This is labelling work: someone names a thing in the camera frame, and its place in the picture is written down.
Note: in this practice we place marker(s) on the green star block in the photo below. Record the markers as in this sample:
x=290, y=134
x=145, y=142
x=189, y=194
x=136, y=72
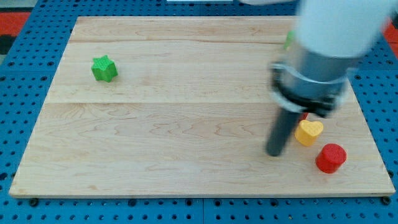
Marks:
x=104, y=69

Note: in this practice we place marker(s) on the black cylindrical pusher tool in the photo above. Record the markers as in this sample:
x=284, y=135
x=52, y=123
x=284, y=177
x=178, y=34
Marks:
x=283, y=126

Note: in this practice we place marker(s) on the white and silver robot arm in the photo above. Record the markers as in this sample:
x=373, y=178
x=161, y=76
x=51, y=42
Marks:
x=330, y=36

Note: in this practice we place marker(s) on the green block at top right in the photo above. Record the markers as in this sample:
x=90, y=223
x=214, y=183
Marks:
x=289, y=39

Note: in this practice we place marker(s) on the small red block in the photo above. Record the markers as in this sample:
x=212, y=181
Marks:
x=303, y=116

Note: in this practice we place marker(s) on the yellow heart block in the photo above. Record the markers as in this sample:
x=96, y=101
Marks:
x=307, y=132

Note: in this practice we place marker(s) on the red cylinder block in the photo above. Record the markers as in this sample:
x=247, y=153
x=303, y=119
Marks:
x=331, y=158

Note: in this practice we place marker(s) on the light wooden board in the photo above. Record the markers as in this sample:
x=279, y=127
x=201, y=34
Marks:
x=187, y=116

